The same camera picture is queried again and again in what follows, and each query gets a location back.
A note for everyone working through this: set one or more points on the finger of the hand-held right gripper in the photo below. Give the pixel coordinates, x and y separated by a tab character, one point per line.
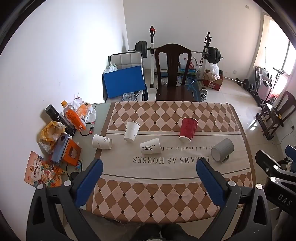
290	151
266	160

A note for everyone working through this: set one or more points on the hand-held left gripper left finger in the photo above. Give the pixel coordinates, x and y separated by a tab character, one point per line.
91	183

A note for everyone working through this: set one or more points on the white paper cup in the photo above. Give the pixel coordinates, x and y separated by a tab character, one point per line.
131	131
102	141

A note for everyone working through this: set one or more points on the white bag with orange packet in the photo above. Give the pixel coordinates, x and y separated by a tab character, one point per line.
84	111

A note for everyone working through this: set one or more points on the white cup with black print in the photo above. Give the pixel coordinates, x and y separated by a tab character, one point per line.
150	146

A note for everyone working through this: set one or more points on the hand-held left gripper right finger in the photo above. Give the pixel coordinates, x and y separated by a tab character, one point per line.
210	183

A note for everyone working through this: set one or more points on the person's dark legs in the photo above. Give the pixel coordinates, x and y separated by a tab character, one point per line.
159	231

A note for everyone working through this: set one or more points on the colourful flat box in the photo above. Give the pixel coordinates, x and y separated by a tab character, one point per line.
188	71

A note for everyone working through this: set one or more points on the dark wooden chair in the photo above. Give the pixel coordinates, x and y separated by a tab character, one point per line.
275	115
172	69

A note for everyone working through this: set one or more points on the clear bag with green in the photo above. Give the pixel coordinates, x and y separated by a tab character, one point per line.
111	68

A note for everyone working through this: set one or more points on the orange drink bottle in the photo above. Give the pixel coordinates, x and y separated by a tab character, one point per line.
73	117

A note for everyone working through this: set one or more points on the grey padded chair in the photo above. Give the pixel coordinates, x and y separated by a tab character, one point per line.
126	59

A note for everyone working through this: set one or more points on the white plastic bag red print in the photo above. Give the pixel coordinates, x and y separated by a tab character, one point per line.
185	60

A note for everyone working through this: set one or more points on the white squat rack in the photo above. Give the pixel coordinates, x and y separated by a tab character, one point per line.
152	69

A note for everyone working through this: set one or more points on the grey ribbed mug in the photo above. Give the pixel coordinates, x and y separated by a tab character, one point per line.
222	150

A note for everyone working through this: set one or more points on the blue board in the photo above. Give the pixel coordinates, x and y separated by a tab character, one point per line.
124	81

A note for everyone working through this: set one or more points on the small barbell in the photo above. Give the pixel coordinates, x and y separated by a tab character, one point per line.
244	83

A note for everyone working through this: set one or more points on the yellow plastic bag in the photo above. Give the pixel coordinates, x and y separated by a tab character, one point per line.
49	135

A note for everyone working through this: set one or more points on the orange snack packet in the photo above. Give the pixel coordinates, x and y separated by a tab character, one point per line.
40	171

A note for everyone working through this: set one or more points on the barbell with black plates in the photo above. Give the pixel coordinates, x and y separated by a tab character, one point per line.
141	47

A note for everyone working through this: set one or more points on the red ribbed paper cup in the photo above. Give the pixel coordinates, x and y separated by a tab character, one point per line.
188	129

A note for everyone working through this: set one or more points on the metal dumbbell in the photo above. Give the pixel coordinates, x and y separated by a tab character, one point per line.
204	92

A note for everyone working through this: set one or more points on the folded exercise machine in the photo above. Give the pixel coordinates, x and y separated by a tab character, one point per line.
262	83

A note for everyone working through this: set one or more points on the blue-grey box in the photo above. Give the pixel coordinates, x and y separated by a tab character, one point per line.
59	148

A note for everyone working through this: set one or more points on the checkered tablecloth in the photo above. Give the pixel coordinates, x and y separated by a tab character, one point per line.
171	166

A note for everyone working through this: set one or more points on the orange box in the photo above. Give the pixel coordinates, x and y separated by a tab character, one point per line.
71	154

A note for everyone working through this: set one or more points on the red cardboard box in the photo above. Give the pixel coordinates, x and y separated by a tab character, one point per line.
214	83

